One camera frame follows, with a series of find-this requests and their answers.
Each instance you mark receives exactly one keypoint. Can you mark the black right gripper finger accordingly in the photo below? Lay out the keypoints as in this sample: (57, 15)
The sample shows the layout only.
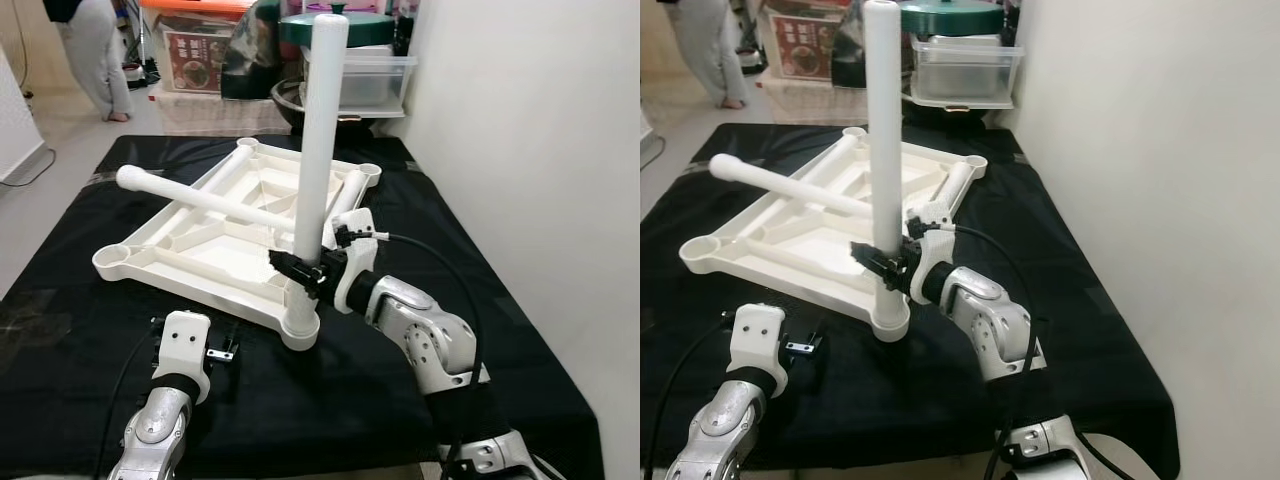
(292, 266)
(872, 258)

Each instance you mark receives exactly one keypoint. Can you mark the white plastic table top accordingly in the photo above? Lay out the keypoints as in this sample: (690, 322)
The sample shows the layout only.
(200, 250)
(800, 240)

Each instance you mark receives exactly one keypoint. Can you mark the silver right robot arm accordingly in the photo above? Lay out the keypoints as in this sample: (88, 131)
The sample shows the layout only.
(430, 335)
(990, 320)

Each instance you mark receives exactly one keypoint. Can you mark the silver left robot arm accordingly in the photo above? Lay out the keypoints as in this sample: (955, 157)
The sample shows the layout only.
(150, 430)
(720, 430)

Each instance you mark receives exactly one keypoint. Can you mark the black tablecloth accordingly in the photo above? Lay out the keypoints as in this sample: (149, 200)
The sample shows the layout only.
(1050, 350)
(80, 350)

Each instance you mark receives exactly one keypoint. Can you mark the black wok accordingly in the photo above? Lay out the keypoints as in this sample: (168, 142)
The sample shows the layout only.
(285, 110)
(940, 115)

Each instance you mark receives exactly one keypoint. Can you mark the pink fleece cover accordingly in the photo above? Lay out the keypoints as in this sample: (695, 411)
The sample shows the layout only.
(210, 115)
(810, 100)

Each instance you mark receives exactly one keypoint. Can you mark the wide clear tape patch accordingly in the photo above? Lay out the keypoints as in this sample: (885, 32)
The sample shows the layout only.
(30, 310)

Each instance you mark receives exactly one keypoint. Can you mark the narrow clear tape strip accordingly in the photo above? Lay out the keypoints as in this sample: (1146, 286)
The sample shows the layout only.
(108, 176)

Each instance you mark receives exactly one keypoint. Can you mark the dark glass pan lid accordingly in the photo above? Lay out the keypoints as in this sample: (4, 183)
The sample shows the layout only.
(250, 60)
(850, 50)

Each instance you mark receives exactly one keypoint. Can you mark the orange-lid box with red poster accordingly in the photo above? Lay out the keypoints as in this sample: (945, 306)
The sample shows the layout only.
(195, 65)
(805, 55)

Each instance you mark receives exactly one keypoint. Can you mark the grey upright vacuum cleaner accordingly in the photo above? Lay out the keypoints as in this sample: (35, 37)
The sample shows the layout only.
(148, 70)
(755, 55)

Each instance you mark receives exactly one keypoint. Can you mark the green pot lid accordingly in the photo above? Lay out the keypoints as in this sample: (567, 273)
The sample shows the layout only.
(950, 18)
(370, 28)

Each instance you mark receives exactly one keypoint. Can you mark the person in grey trousers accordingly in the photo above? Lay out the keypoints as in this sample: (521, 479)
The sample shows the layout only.
(710, 50)
(90, 50)

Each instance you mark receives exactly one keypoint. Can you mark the white cabinet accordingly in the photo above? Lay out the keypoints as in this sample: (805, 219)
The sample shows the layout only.
(18, 120)

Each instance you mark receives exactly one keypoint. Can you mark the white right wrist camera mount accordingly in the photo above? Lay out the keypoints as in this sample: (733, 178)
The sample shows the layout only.
(935, 260)
(358, 270)

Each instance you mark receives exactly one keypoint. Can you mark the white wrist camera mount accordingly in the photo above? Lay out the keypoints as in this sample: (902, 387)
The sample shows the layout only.
(935, 260)
(358, 270)
(180, 345)
(757, 335)

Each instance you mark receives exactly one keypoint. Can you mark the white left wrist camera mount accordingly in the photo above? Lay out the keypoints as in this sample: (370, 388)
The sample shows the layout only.
(180, 345)
(757, 335)

